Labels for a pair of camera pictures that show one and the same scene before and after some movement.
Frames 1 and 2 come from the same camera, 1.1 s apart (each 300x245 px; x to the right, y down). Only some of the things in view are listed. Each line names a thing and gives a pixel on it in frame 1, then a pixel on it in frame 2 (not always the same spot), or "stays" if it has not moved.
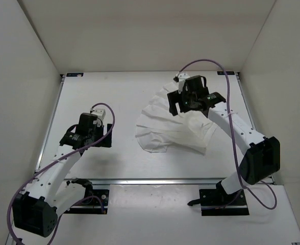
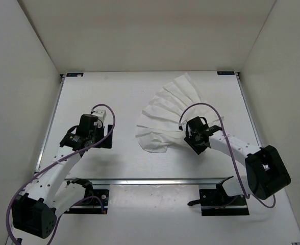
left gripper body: (93, 131) stays
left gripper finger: (107, 140) stays
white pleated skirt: (157, 130) stays
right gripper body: (192, 98) to (191, 140)
